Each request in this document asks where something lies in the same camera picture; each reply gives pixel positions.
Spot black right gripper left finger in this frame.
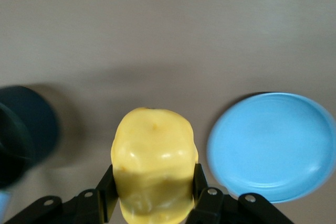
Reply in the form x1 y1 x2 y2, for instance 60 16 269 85
5 163 121 224

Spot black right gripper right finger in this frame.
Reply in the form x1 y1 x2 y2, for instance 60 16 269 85
187 163 292 224

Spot yellow toy potato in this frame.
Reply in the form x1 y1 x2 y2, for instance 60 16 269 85
111 107 199 224

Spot blue round plate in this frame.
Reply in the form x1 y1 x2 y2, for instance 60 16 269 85
206 92 336 204

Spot brown table mat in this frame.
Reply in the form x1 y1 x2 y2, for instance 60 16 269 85
0 0 336 224

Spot dark pot with blue handle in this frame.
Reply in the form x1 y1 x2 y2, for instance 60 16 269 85
0 85 62 216

